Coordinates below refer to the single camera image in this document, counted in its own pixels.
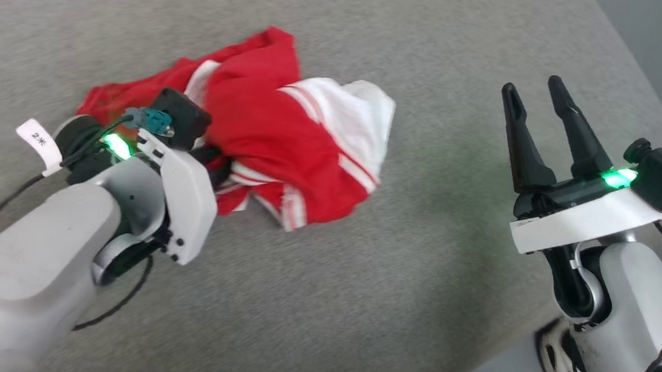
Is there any grey fabric sofa cushion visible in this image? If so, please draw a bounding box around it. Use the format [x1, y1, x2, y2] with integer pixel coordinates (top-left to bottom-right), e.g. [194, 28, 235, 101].
[0, 0, 662, 372]

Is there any white paper cable tag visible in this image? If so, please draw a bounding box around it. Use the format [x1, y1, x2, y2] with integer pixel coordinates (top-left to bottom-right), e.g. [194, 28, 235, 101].
[15, 116, 64, 180]

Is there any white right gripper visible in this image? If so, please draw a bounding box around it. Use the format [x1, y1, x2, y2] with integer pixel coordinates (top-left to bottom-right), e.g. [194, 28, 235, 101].
[497, 65, 662, 256]

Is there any red and white sports jersey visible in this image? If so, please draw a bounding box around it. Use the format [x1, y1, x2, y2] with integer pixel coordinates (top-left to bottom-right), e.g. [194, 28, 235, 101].
[70, 16, 407, 250]

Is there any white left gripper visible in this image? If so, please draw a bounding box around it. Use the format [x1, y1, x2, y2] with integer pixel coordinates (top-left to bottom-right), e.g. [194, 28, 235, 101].
[54, 102, 242, 276]

